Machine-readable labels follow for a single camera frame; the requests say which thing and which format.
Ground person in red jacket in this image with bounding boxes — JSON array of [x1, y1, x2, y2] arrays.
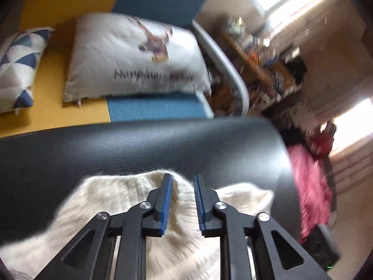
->
[[308, 121, 337, 161]]

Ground wooden side table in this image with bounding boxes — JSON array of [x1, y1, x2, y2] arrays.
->
[[221, 17, 308, 114]]

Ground pink blanket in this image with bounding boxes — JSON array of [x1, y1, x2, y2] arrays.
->
[[287, 144, 332, 242]]

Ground tricolour sofa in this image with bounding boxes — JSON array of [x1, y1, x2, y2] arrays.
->
[[1, 0, 250, 137]]

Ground deer print pillow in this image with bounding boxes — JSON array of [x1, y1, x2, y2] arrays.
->
[[63, 13, 211, 102]]

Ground geometric pattern pillow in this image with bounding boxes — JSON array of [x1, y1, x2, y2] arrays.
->
[[0, 27, 54, 113]]

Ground cream knitted sweater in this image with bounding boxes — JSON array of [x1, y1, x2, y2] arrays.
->
[[1, 170, 274, 279]]

